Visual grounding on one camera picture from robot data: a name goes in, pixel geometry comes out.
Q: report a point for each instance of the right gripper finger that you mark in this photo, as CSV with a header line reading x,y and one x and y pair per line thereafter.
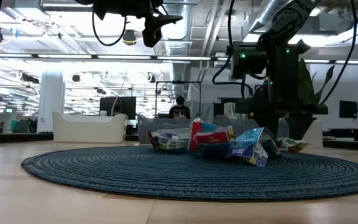
x,y
295,127
266,121

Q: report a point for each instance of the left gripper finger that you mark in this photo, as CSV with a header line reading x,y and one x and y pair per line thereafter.
x,y
151,35
166,19

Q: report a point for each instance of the blue and silver granola bar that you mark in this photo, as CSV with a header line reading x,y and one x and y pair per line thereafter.
x,y
169,141

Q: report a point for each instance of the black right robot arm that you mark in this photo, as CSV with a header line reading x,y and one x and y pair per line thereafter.
x,y
284,21

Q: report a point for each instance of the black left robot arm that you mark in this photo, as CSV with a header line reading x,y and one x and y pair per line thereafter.
x,y
84,1

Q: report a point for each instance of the green plant in white pot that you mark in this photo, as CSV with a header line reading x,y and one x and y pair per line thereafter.
x,y
314,133

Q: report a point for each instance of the ceiling strip light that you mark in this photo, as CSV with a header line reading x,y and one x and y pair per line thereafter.
x,y
183,58
124,57
64,56

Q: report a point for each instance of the grey translucent plastic bin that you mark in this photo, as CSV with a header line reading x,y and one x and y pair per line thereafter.
x,y
225,119
163,124

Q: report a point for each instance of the black office desk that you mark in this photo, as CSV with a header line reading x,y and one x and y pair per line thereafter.
x,y
350,132

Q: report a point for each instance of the small black monitor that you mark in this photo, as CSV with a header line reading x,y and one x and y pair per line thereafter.
x,y
348,109

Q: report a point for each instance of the black computer monitor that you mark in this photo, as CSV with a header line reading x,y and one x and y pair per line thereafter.
x,y
123,107

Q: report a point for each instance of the person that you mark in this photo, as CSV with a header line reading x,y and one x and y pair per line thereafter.
x,y
179,112

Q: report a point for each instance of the white plastic bin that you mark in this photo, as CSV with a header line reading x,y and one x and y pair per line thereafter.
x,y
89,129

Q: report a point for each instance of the round dark blue woven mat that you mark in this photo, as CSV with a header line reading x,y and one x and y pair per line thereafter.
x,y
166,174

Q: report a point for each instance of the white pillar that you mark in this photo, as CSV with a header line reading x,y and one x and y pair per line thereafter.
x,y
51,99

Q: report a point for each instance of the green chair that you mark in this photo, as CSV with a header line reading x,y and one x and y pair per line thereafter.
x,y
21,127

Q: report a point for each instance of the silver ventilation duct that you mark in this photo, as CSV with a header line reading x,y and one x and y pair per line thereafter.
x,y
266,15
179,46

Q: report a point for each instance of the black metal rig frame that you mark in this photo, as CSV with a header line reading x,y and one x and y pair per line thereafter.
x,y
179,82

